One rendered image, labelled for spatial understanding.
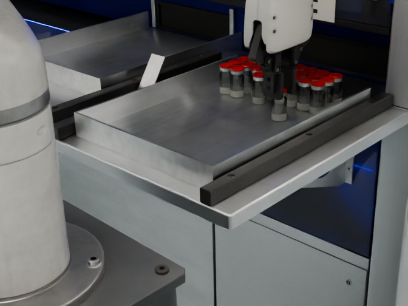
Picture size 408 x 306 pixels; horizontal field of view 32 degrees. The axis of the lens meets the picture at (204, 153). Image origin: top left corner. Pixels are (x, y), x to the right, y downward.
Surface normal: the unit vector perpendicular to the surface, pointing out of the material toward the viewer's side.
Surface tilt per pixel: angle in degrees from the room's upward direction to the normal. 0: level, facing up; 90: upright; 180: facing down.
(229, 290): 90
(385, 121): 0
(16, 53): 63
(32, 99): 89
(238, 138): 0
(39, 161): 90
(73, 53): 0
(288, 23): 94
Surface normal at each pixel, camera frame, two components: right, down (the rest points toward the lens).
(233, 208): -0.03, -0.90
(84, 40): 0.73, 0.27
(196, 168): -0.68, 0.32
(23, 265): 0.54, 0.35
